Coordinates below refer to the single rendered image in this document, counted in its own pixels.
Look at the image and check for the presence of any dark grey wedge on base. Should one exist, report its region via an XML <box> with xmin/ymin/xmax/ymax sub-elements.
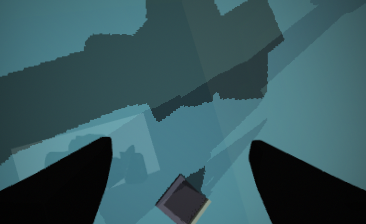
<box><xmin>155</xmin><ymin>175</ymin><xmax>207</xmax><ymax>224</ymax></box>

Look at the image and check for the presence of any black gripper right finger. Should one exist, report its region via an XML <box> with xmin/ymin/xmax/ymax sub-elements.
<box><xmin>248</xmin><ymin>140</ymin><xmax>366</xmax><ymax>224</ymax></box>

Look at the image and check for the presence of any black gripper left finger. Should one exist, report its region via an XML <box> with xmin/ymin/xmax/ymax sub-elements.
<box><xmin>0</xmin><ymin>137</ymin><xmax>113</xmax><ymax>224</ymax></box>

